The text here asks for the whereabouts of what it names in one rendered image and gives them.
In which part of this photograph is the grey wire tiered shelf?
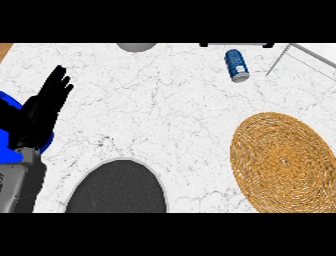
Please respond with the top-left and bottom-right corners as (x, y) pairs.
(264, 43), (336, 94)

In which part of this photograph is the grey round bowl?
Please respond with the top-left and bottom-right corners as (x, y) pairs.
(115, 43), (159, 53)

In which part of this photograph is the round woven wicker placemat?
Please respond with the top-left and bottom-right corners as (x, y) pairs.
(228, 111), (336, 214)

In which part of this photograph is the dark-edged pale appliance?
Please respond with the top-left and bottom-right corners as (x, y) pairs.
(197, 43), (275, 49)

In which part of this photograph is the blue can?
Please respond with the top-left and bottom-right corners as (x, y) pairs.
(222, 48), (252, 84)

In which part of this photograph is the dark grey round pan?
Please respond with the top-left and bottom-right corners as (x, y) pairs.
(64, 157), (169, 214)

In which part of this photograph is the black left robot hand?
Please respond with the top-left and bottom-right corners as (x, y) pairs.
(0, 65), (75, 152)

